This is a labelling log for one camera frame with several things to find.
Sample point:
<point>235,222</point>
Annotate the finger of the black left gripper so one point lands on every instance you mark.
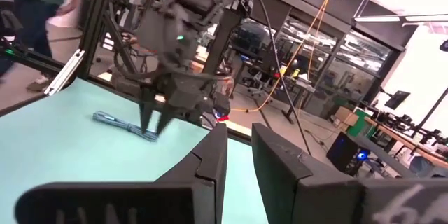
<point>165,119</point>
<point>146,112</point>

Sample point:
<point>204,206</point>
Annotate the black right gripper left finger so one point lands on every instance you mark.
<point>140,203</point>

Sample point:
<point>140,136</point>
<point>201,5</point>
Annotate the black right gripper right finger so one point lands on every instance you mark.
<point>315,199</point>

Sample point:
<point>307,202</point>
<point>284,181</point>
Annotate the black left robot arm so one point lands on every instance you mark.
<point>175,31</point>

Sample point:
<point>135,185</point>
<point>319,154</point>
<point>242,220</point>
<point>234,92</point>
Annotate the black computer blue light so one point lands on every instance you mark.
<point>344,152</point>

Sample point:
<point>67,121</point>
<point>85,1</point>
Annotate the cardboard box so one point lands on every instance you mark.
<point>346,116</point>

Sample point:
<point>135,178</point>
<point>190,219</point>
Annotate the silver aluminium extrusion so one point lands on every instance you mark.
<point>64,71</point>

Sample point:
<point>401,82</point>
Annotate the small tilted black monitor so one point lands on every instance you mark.
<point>397,99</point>

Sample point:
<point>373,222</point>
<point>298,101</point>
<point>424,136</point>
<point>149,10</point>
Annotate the person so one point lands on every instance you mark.
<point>38,3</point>

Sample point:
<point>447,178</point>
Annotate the black table frame post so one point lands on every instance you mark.
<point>94,21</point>

